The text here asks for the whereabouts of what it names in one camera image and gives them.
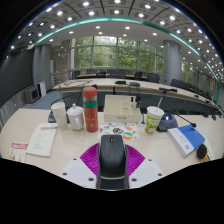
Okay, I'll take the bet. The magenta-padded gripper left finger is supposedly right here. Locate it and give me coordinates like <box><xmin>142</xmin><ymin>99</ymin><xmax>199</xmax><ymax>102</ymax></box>
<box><xmin>59</xmin><ymin>142</ymin><xmax>102</xmax><ymax>190</ymax></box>

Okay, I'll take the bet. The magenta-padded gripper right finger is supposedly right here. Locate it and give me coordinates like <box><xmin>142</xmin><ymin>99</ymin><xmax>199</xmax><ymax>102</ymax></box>
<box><xmin>124</xmin><ymin>143</ymin><xmax>166</xmax><ymax>190</ymax></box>

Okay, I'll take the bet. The black computer mouse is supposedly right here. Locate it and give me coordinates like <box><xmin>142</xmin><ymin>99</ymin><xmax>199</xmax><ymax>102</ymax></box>
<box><xmin>97</xmin><ymin>134</ymin><xmax>129</xmax><ymax>181</ymax></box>

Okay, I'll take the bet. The colourful sticker sheet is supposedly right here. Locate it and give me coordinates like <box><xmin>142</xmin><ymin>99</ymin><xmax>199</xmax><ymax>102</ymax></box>
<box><xmin>97</xmin><ymin>121</ymin><xmax>141</xmax><ymax>142</ymax></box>

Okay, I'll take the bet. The white paper booklet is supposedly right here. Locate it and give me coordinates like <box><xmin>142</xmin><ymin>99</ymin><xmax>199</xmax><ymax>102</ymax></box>
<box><xmin>25</xmin><ymin>123</ymin><xmax>59</xmax><ymax>158</ymax></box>

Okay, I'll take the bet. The green printed paper cup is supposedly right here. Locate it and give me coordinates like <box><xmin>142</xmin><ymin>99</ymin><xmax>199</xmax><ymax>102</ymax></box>
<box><xmin>145</xmin><ymin>105</ymin><xmax>165</xmax><ymax>135</ymax></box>

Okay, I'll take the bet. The blue and white book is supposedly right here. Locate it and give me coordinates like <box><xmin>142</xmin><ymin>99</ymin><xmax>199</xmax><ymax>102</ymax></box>
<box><xmin>166</xmin><ymin>123</ymin><xmax>206</xmax><ymax>158</ymax></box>

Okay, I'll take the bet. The white lidded ceramic mug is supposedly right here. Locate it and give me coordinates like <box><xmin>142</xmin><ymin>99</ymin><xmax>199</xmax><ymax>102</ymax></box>
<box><xmin>66</xmin><ymin>103</ymin><xmax>85</xmax><ymax>132</ymax></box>

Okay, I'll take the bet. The dark conference microphone unit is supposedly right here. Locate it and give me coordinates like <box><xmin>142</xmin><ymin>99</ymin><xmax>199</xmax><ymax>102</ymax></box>
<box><xmin>155</xmin><ymin>111</ymin><xmax>198</xmax><ymax>133</ymax></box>
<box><xmin>47</xmin><ymin>109</ymin><xmax>71</xmax><ymax>124</ymax></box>

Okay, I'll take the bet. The white paper cup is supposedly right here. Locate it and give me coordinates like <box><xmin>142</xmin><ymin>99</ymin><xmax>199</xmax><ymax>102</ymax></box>
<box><xmin>50</xmin><ymin>101</ymin><xmax>68</xmax><ymax>131</ymax></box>

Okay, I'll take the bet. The black yellow-banded handheld microphone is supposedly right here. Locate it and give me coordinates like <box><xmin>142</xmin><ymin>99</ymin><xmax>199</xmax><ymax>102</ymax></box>
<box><xmin>195</xmin><ymin>143</ymin><xmax>210</xmax><ymax>163</ymax></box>

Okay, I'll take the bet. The red and white magazine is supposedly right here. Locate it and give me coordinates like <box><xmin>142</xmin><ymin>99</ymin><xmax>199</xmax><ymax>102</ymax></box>
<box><xmin>9</xmin><ymin>142</ymin><xmax>29</xmax><ymax>163</ymax></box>

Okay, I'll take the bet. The red green-banded thermos bottle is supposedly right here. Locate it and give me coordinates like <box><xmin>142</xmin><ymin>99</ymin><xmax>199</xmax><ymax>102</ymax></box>
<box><xmin>81</xmin><ymin>86</ymin><xmax>100</xmax><ymax>134</ymax></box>

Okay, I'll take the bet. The beige compartment tray box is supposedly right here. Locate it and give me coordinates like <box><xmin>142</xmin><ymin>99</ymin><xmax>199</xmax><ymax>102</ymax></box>
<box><xmin>103</xmin><ymin>94</ymin><xmax>142</xmax><ymax>124</ymax></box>

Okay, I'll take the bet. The long curved conference desk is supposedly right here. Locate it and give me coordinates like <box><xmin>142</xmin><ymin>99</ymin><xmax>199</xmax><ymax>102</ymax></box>
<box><xmin>51</xmin><ymin>77</ymin><xmax>223</xmax><ymax>116</ymax></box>

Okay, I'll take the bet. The white standing panel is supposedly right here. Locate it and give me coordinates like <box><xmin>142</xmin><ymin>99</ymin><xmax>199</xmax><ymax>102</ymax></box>
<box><xmin>36</xmin><ymin>80</ymin><xmax>48</xmax><ymax>98</ymax></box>

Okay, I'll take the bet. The group of dark office chairs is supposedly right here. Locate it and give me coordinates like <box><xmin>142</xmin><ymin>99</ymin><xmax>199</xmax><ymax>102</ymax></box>
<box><xmin>71</xmin><ymin>68</ymin><xmax>221</xmax><ymax>101</ymax></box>

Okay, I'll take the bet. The group of ceiling lights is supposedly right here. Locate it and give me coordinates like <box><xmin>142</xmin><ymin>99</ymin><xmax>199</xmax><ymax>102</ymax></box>
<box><xmin>8</xmin><ymin>0</ymin><xmax>224</xmax><ymax>81</ymax></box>

